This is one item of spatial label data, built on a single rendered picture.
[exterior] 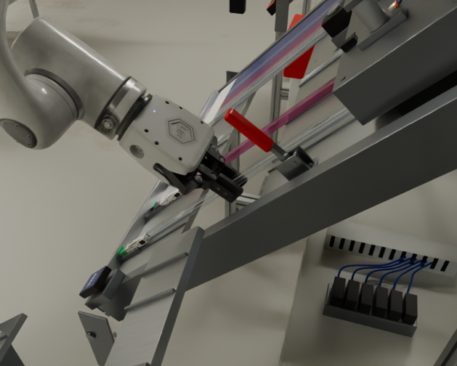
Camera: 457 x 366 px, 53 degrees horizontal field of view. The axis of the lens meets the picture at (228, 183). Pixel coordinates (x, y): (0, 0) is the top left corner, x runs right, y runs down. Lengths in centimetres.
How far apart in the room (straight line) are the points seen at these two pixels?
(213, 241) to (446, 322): 54
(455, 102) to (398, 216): 72
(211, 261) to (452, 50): 36
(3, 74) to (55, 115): 7
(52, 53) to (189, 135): 19
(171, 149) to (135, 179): 154
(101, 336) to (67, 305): 94
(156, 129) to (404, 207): 71
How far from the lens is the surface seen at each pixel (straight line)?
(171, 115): 61
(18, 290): 183
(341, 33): 77
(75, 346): 163
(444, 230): 112
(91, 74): 59
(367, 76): 44
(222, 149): 84
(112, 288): 72
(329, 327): 89
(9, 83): 54
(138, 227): 89
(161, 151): 57
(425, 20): 43
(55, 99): 56
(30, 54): 60
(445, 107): 41
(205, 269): 61
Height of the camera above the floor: 137
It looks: 42 degrees down
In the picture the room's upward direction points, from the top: straight up
